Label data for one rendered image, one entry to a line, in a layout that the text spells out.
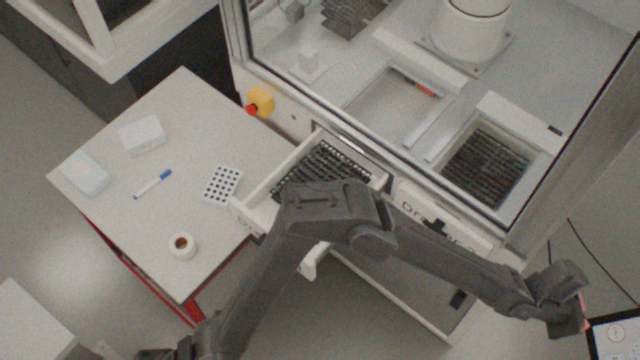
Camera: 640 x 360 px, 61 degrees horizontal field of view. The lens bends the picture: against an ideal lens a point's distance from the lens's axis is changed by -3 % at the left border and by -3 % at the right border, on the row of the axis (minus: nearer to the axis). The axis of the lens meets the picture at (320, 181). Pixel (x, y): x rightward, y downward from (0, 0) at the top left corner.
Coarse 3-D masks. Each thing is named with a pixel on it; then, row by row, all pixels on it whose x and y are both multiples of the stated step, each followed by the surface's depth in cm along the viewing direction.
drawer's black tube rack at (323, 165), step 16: (320, 144) 156; (320, 160) 154; (336, 160) 154; (352, 160) 154; (288, 176) 152; (304, 176) 151; (320, 176) 152; (336, 176) 151; (352, 176) 152; (368, 176) 151
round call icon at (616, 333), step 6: (612, 324) 119; (618, 324) 118; (624, 324) 117; (606, 330) 120; (612, 330) 119; (618, 330) 118; (624, 330) 117; (612, 336) 118; (618, 336) 117; (624, 336) 116; (612, 342) 118; (618, 342) 117
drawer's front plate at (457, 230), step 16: (400, 192) 148; (416, 192) 145; (400, 208) 155; (416, 208) 148; (432, 208) 143; (448, 224) 143; (464, 224) 141; (464, 240) 143; (480, 240) 139; (480, 256) 143
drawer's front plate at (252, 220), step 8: (232, 200) 145; (232, 208) 147; (240, 208) 143; (248, 208) 143; (240, 216) 148; (248, 216) 142; (256, 216) 142; (240, 224) 153; (248, 224) 148; (256, 224) 142; (264, 224) 141; (256, 232) 148; (264, 232) 142; (304, 264) 138; (312, 264) 136; (304, 272) 143; (312, 272) 139; (312, 280) 144
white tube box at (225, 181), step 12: (216, 168) 165; (228, 168) 165; (216, 180) 163; (228, 180) 163; (240, 180) 164; (204, 192) 161; (216, 192) 162; (228, 192) 161; (204, 204) 163; (216, 204) 160; (228, 204) 160
